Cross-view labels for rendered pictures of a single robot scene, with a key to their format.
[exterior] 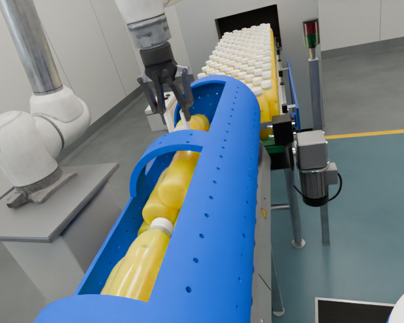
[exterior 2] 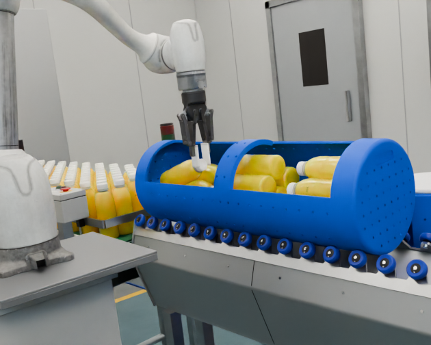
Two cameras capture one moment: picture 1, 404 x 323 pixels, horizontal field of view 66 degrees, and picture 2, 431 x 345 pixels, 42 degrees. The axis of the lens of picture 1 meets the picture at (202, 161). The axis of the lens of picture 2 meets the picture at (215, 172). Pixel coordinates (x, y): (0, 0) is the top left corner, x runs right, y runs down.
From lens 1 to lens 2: 152 cm
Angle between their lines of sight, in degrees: 60
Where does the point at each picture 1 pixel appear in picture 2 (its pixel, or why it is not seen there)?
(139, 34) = (198, 79)
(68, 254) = (112, 320)
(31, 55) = (11, 100)
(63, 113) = not seen: hidden behind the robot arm
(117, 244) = (263, 202)
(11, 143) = (44, 181)
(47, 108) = not seen: hidden behind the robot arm
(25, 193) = (46, 252)
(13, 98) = not seen: outside the picture
